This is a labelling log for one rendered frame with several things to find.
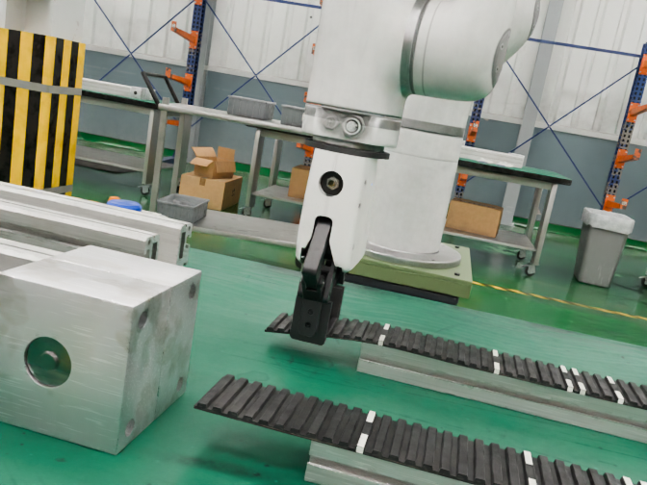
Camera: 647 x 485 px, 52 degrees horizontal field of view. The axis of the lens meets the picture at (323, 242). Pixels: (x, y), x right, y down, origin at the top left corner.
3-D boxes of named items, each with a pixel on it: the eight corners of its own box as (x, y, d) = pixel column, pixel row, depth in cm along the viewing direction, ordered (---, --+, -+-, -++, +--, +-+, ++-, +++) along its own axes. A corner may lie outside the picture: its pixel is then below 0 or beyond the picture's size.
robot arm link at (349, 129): (396, 118, 52) (388, 156, 52) (405, 120, 60) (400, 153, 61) (294, 100, 53) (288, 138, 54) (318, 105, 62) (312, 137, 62)
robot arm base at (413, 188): (354, 227, 113) (375, 119, 109) (465, 252, 108) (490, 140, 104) (323, 246, 95) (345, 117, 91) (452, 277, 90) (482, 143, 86)
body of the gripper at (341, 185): (384, 144, 52) (358, 280, 54) (398, 141, 61) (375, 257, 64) (293, 127, 53) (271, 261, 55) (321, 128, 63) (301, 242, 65)
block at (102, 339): (198, 380, 51) (215, 264, 49) (116, 456, 39) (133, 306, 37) (94, 352, 53) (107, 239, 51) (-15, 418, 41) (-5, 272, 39)
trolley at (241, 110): (309, 268, 410) (338, 105, 390) (308, 293, 356) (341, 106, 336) (144, 242, 405) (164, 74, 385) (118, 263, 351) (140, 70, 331)
